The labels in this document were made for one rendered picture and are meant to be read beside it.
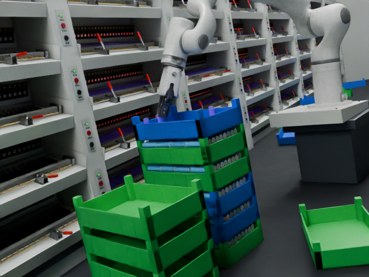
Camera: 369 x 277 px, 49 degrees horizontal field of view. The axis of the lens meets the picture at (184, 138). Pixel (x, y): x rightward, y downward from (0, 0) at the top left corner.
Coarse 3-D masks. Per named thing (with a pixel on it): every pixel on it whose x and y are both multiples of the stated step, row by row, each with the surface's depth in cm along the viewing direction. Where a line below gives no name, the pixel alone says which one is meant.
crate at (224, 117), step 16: (176, 112) 146; (192, 112) 141; (208, 112) 137; (224, 112) 121; (240, 112) 127; (144, 128) 130; (160, 128) 125; (176, 128) 121; (192, 128) 116; (208, 128) 116; (224, 128) 121
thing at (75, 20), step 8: (72, 24) 173; (80, 24) 177; (88, 24) 181; (96, 24) 185; (104, 24) 190; (112, 24) 194; (120, 24) 199; (128, 24) 205; (240, 48) 318; (192, 56) 255; (128, 64) 202; (136, 64) 207; (112, 128) 189
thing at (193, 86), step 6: (192, 66) 249; (198, 66) 255; (210, 66) 267; (216, 66) 264; (222, 66) 262; (228, 66) 260; (234, 66) 258; (228, 72) 260; (234, 72) 259; (186, 78) 208; (204, 78) 233; (210, 78) 234; (216, 78) 237; (222, 78) 245; (228, 78) 252; (192, 84) 214; (198, 84) 220; (204, 84) 226; (210, 84) 232; (216, 84) 239; (192, 90) 215; (198, 90) 221
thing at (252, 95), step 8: (248, 80) 320; (256, 80) 326; (264, 80) 323; (248, 88) 284; (256, 88) 306; (264, 88) 305; (272, 88) 316; (248, 96) 283; (256, 96) 287; (264, 96) 302; (248, 104) 276
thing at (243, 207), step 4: (248, 200) 133; (240, 204) 130; (244, 204) 129; (248, 204) 131; (236, 208) 127; (240, 208) 128; (244, 208) 129; (228, 212) 124; (232, 212) 125; (236, 212) 126; (240, 212) 127; (224, 216) 123; (228, 216) 123; (232, 216) 125; (212, 220) 121; (224, 220) 121
